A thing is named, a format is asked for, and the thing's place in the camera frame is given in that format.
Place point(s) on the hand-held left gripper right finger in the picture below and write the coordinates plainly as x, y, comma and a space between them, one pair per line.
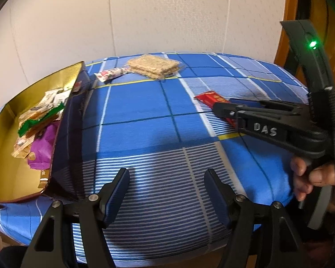
213, 189

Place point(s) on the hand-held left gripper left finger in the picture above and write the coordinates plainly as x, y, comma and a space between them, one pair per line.
120, 189

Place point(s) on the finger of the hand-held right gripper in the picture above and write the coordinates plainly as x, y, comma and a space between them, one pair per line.
268, 106
226, 111

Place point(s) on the red snack bar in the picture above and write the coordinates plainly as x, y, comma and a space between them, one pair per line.
209, 97

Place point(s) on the purple snack packet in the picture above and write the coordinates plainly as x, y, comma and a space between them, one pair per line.
42, 148

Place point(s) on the clear orange-print cracker packet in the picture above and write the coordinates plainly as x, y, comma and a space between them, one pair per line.
23, 146

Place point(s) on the cracker packet with green edge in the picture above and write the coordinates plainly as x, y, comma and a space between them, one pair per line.
42, 117

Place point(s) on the dark box with gold inside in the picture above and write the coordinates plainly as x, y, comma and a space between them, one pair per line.
5, 178

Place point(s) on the person's right hand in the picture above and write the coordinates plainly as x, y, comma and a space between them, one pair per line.
322, 176

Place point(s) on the blue plaid bedsheet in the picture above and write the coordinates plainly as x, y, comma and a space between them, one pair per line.
145, 122

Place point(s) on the clear crispy noodle snack packet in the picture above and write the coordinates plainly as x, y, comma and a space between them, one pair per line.
153, 66

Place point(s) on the white and red candy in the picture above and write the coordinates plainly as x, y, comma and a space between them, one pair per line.
111, 74

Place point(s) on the dark cloth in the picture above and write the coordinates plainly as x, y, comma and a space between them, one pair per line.
0, 258

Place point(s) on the wooden door frame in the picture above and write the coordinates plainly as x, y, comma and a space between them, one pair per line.
287, 19

